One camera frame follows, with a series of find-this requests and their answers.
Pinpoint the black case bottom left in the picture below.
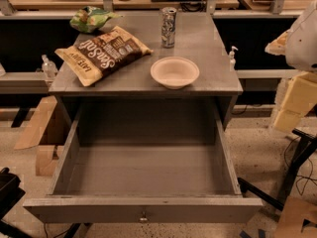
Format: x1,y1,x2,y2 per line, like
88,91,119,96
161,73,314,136
0,168,25,219

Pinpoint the green snack bag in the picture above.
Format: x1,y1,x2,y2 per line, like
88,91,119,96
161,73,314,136
69,6,120,34

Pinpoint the white pump bottle right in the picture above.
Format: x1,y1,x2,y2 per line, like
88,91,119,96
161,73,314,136
229,46,239,70

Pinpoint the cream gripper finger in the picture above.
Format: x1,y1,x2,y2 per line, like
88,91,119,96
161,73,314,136
264,31,289,56
272,72,317,133

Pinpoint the cardboard piece bottom right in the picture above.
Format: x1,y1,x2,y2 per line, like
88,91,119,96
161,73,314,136
273,196,317,238

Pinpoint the open grey top drawer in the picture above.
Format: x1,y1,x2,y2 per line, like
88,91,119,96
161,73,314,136
24,98,263,223

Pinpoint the silver redbull can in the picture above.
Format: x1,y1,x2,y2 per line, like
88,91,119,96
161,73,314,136
161,7,177,48

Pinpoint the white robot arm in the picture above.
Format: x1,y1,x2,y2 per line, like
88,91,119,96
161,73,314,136
264,0,317,133

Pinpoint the metal drawer knob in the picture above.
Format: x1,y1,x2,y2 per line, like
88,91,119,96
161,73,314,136
139,210,149,223

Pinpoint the cardboard box left floor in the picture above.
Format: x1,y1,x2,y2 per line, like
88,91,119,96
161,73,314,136
14,96,71,177

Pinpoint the black stand leg right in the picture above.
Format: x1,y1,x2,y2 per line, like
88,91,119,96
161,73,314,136
238,129,317,211

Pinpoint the grey cabinet with top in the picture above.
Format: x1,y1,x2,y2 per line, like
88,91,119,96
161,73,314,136
50,11,243,125

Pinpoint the clear sanitizer bottle left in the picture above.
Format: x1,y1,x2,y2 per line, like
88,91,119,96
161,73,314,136
42,55,58,80

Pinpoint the brown sea salt chip bag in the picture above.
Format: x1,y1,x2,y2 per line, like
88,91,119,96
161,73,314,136
55,26,153,86

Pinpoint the white paper bowl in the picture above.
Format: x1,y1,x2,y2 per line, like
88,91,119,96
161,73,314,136
151,57,200,89

